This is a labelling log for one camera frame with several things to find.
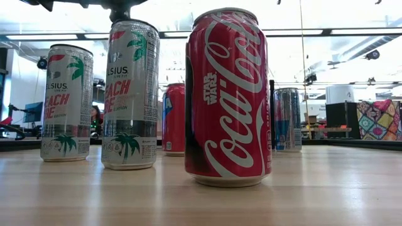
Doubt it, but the Red Bull can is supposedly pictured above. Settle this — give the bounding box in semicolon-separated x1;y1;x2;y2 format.
273;87;303;153

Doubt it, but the red can blue letter print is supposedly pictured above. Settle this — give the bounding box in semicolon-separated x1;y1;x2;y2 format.
161;82;187;157

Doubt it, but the red Coca-Cola Star Wars can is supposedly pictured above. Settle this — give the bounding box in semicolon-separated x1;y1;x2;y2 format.
184;7;273;188

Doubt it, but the Celsius Peach Vibe can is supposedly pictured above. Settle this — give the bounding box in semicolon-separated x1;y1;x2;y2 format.
40;43;94;163
100;18;161;171

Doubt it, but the person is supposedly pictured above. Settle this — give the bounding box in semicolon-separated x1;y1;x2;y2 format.
90;105;105;139

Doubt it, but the cardboard box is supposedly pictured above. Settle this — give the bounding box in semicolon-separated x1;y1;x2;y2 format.
303;112;318;125

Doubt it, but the black cabinet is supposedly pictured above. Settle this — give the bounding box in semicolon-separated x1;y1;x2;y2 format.
325;100;361;139

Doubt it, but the wooden bench top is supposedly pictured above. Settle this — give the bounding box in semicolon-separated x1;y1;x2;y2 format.
300;126;352;132

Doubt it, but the white cylindrical tank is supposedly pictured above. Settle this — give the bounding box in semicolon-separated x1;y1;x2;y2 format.
325;84;356;104

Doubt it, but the computer monitor blue screen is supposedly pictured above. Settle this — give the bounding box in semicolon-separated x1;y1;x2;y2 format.
22;101;44;124

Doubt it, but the colourful patchwork quilt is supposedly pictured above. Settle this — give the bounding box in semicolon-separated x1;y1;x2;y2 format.
356;99;402;141

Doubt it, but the ceiling light strip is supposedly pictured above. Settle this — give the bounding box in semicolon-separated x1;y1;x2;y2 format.
330;28;402;35
5;33;79;41

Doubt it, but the black curved bar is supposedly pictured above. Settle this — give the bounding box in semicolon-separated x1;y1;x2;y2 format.
0;123;26;141

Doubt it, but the yellow hanging cable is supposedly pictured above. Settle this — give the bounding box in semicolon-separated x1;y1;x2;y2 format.
298;0;312;141

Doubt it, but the black camera on pole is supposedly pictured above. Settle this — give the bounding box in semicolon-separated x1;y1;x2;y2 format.
304;72;318;85

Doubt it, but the grey ceiling duct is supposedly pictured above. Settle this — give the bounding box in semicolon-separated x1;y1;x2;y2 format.
349;35;400;60

